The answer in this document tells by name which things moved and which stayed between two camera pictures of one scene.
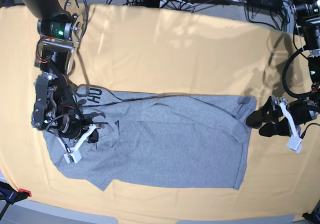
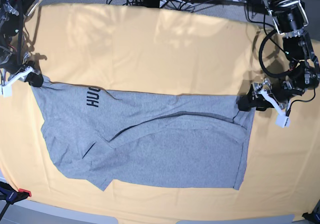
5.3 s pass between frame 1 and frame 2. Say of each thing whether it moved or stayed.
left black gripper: moved
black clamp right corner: stayed
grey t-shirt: moved
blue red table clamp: stayed
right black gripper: moved
